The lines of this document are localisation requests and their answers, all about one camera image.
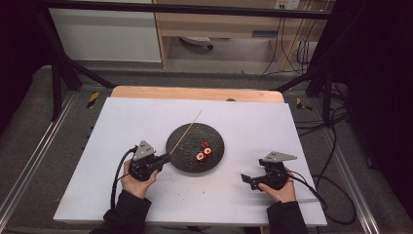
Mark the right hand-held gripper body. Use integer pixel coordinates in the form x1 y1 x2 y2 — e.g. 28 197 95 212
258 150 298 191

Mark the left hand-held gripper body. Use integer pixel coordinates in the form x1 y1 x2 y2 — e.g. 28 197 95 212
129 139 163 182

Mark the round black plate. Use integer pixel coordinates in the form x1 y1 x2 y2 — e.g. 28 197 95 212
165 122 226 175

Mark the wooden skewer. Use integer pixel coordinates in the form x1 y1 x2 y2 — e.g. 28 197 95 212
169 108 205 157

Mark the person's right hand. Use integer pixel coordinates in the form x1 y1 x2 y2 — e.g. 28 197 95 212
258 168 297 205

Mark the person's left hand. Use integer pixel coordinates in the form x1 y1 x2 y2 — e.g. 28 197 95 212
120 158 160 200

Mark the wooden table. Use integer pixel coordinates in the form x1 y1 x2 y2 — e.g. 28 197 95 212
110 85 285 104

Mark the yellow black tape strip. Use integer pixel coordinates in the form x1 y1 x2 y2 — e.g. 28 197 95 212
295 97 313 112
86 91 100 109

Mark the office chair base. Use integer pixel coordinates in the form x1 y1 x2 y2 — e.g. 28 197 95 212
179 35 215 51

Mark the black curtain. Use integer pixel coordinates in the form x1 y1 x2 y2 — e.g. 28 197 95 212
0 0 55 133
310 0 413 211

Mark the white cabinet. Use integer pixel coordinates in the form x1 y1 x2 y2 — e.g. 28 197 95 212
48 7 163 63

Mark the light wooden desk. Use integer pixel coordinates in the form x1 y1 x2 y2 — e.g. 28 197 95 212
151 0 327 71

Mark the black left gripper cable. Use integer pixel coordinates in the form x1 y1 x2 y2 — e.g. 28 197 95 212
109 145 139 210

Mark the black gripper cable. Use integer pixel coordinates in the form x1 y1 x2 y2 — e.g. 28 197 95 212
284 168 357 226
109 145 139 210

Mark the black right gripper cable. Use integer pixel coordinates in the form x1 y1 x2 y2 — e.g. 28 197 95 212
284 168 357 226

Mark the aluminium rail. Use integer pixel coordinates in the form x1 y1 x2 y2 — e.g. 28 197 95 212
320 128 386 234
0 92 78 222

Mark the bundle of black cables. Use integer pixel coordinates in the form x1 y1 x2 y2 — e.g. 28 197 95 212
260 16 315 78

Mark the black metal frame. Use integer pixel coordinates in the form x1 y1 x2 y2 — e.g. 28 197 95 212
34 0 339 123

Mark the white wall socket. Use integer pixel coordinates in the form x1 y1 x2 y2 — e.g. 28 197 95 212
274 0 302 11

